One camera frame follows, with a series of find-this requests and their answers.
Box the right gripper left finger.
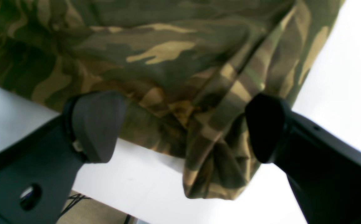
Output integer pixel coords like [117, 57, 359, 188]
[0, 91, 126, 224]

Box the camouflage t-shirt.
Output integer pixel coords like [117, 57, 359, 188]
[0, 0, 344, 200]

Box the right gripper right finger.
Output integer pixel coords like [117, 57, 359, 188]
[245, 94, 361, 224]

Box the black floor cables left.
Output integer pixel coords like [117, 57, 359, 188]
[59, 193, 90, 218]

